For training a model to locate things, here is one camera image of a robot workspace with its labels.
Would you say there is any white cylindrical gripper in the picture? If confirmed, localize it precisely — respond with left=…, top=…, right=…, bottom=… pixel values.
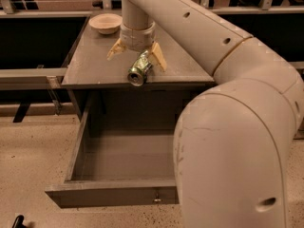
left=106, top=23, right=167, bottom=71

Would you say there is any crushed green soda can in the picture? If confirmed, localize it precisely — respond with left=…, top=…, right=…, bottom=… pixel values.
left=127, top=50, right=153, bottom=86

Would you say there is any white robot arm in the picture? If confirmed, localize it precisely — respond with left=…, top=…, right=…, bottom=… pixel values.
left=123, top=0, right=303, bottom=228

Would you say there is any grey cabinet with top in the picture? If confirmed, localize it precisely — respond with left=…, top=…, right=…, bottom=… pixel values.
left=63, top=26, right=215, bottom=130

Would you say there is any open grey top drawer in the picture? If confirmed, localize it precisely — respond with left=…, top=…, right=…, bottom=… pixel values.
left=46, top=123, right=178, bottom=208

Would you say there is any small metal drawer knob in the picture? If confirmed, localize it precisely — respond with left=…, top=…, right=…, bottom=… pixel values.
left=153, top=192, right=162, bottom=203

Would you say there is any beige shallow bowl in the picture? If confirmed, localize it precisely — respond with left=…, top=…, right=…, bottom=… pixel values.
left=89, top=13, right=123, bottom=35

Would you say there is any black object at floor corner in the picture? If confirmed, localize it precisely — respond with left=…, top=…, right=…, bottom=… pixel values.
left=12, top=215, right=27, bottom=228

